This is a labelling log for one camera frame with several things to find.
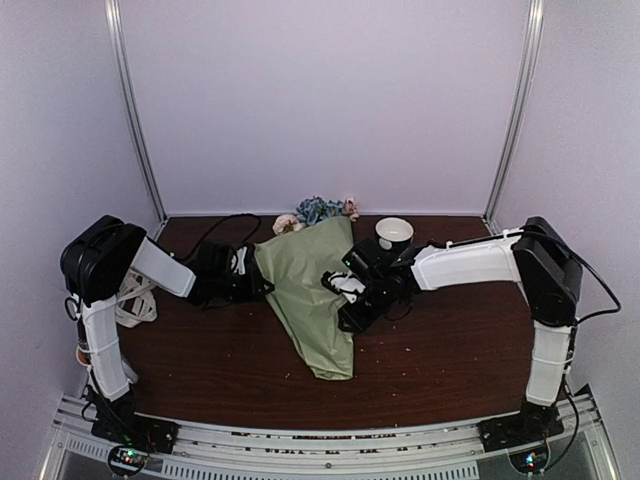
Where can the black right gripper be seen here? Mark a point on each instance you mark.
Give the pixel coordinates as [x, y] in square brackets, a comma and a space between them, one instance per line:
[356, 323]

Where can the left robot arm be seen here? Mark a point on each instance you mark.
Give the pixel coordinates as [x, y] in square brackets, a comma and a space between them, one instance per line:
[95, 265]

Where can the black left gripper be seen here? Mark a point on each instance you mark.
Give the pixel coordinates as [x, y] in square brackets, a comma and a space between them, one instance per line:
[252, 293]

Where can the orange and white cup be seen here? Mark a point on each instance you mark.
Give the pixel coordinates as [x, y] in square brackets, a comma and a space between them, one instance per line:
[81, 357]

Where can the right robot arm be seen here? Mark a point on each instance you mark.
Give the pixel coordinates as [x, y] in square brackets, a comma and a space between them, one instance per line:
[464, 353]

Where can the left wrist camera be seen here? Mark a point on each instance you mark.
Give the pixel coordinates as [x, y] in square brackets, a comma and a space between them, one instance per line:
[243, 260]

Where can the aluminium front rail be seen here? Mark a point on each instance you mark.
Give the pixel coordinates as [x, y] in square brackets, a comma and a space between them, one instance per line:
[454, 450]

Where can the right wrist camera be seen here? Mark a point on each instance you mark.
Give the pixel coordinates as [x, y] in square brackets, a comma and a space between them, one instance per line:
[343, 284]

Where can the pink and green wrapping paper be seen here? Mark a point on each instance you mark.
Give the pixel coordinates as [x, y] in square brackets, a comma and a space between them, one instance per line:
[295, 263]

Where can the white and dark bowl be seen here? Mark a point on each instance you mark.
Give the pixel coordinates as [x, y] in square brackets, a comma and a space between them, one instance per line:
[393, 234]

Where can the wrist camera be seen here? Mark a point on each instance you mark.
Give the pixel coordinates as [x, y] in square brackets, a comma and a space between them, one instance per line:
[343, 284]
[243, 260]

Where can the white ribbon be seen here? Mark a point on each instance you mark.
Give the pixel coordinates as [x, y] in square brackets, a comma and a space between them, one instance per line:
[136, 303]

